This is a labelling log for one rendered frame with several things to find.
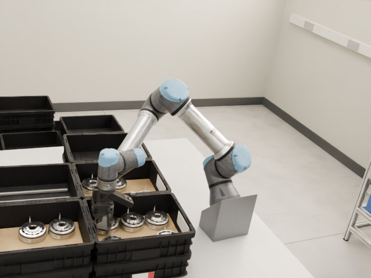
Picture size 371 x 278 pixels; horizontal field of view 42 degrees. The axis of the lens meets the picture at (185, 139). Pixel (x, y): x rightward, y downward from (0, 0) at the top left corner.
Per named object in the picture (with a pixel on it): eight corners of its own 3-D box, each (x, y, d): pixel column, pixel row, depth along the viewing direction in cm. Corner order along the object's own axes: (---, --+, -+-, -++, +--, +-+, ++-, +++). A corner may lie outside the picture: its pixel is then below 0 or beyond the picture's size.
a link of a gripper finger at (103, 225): (95, 235, 196) (95, 213, 194) (109, 234, 198) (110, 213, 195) (95, 238, 193) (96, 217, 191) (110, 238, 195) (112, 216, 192)
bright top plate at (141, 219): (139, 211, 212) (139, 210, 212) (148, 224, 204) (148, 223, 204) (117, 214, 207) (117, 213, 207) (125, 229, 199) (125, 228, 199)
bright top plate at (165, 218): (165, 210, 215) (165, 209, 215) (171, 224, 207) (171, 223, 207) (143, 211, 212) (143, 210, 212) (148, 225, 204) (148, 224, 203)
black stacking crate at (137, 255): (169, 214, 221) (172, 192, 216) (192, 256, 197) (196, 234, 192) (80, 222, 207) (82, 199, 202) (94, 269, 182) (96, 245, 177)
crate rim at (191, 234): (171, 196, 217) (173, 191, 216) (196, 238, 193) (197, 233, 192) (81, 203, 203) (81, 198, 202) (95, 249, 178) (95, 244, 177)
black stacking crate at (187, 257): (166, 233, 226) (169, 212, 221) (189, 277, 202) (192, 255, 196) (79, 242, 211) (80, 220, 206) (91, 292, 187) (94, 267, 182)
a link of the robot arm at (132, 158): (129, 153, 202) (106, 159, 195) (142, 144, 193) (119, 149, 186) (136, 171, 200) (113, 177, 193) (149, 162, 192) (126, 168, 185)
